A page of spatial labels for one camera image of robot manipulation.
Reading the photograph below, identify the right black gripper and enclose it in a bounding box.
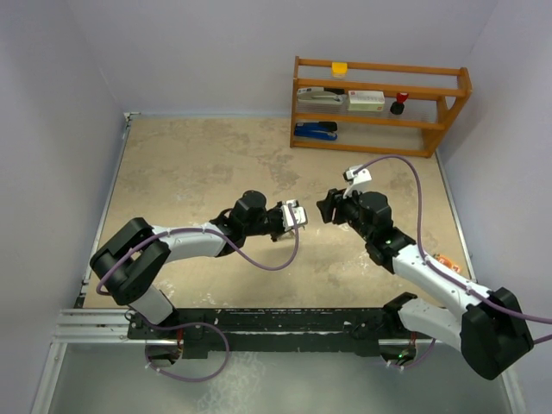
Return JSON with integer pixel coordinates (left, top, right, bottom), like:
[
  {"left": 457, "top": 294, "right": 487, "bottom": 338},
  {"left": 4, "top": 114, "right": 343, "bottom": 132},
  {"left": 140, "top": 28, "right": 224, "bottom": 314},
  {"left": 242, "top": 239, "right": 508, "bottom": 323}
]
[{"left": 317, "top": 184, "right": 373, "bottom": 242}]

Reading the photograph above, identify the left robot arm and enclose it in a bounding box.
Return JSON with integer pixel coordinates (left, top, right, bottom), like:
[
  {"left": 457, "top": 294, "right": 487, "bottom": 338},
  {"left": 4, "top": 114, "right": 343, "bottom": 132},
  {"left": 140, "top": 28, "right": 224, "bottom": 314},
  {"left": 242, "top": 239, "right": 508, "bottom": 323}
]
[{"left": 90, "top": 191, "right": 298, "bottom": 338}]

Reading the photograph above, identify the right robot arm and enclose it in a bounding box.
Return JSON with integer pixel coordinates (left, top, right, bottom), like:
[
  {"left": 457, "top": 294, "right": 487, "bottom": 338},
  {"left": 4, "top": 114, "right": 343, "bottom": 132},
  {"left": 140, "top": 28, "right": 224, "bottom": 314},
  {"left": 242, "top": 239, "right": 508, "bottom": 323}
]
[{"left": 317, "top": 189, "right": 535, "bottom": 380}]

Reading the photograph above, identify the orange key tag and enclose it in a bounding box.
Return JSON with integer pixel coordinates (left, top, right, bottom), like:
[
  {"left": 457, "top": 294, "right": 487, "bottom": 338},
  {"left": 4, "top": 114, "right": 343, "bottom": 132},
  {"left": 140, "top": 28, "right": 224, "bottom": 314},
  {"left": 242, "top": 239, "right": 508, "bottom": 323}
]
[{"left": 434, "top": 254, "right": 461, "bottom": 273}]

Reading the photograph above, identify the blue stapler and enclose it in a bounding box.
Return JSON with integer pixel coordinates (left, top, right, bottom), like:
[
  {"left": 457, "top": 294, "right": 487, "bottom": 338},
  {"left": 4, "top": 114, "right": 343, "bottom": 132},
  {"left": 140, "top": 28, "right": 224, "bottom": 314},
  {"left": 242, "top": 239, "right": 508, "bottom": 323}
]
[{"left": 293, "top": 122, "right": 338, "bottom": 141}]

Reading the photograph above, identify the black red bottle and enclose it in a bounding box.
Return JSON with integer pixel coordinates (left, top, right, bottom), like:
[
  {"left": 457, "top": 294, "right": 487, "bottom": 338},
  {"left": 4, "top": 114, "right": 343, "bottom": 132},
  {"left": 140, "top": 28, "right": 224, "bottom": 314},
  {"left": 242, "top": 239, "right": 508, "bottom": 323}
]
[{"left": 390, "top": 92, "right": 409, "bottom": 116}]

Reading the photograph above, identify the wooden shelf rack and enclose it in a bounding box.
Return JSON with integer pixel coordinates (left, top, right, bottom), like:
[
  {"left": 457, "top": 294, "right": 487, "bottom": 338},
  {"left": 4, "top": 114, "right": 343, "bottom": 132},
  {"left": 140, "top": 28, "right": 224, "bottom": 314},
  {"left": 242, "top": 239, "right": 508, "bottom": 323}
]
[{"left": 289, "top": 57, "right": 473, "bottom": 158}]

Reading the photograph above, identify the white red box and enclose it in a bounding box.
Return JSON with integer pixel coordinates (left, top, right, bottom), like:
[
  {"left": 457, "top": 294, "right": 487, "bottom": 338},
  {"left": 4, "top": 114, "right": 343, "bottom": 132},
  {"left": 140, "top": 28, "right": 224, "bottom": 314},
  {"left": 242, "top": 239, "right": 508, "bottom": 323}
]
[{"left": 348, "top": 91, "right": 385, "bottom": 112}]

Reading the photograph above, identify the grey stapler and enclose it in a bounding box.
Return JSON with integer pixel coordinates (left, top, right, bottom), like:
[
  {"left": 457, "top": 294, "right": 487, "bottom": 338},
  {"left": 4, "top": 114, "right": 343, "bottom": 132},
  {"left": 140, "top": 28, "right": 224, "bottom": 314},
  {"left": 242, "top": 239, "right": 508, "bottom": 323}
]
[{"left": 296, "top": 86, "right": 345, "bottom": 106}]

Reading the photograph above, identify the yellow cap container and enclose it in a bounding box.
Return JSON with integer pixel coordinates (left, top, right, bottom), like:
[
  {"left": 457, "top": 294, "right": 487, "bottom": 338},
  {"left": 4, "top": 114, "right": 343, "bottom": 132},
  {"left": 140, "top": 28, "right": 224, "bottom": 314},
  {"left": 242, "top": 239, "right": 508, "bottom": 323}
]
[{"left": 330, "top": 62, "right": 348, "bottom": 78}]

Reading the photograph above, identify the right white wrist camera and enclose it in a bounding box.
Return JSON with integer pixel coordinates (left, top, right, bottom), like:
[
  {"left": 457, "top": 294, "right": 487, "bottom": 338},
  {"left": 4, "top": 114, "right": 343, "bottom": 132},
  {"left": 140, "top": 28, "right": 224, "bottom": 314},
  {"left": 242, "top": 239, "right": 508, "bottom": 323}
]
[{"left": 343, "top": 166, "right": 372, "bottom": 198}]

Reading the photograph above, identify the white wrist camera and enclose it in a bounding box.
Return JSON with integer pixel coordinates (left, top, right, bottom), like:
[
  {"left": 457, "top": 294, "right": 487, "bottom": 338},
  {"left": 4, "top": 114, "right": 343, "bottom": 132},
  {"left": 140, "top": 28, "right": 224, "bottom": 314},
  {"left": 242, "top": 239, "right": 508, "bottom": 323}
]
[
  {"left": 280, "top": 199, "right": 308, "bottom": 232},
  {"left": 343, "top": 166, "right": 372, "bottom": 198}
]

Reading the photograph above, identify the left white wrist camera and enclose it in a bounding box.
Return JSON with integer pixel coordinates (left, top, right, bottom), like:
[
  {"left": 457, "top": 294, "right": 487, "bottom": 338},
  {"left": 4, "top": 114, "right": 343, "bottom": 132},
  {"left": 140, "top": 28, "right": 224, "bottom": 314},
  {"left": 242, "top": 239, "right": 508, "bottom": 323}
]
[{"left": 280, "top": 199, "right": 308, "bottom": 232}]

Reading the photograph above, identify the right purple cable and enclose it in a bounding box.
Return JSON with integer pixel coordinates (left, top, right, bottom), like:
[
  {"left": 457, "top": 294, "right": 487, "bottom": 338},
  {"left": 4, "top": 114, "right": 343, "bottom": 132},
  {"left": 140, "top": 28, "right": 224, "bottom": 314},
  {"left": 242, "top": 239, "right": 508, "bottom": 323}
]
[{"left": 351, "top": 154, "right": 552, "bottom": 344}]

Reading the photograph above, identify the purple cable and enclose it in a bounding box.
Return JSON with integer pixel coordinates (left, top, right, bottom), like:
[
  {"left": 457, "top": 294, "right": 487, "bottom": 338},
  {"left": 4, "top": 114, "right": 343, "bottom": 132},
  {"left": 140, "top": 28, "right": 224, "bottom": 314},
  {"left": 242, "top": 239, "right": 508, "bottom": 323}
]
[
  {"left": 351, "top": 154, "right": 552, "bottom": 344},
  {"left": 95, "top": 206, "right": 300, "bottom": 297}
]

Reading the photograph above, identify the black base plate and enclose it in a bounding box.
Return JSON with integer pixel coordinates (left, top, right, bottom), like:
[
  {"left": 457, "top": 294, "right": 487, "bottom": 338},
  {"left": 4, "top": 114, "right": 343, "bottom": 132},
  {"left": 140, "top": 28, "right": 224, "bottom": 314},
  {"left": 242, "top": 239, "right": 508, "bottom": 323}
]
[{"left": 125, "top": 308, "right": 426, "bottom": 359}]

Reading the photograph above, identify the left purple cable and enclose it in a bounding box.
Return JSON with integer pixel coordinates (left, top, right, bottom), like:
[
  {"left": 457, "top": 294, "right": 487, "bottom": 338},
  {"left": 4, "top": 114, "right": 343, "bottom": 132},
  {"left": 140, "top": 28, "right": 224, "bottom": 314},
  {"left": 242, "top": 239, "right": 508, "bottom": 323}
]
[{"left": 95, "top": 206, "right": 300, "bottom": 297}]

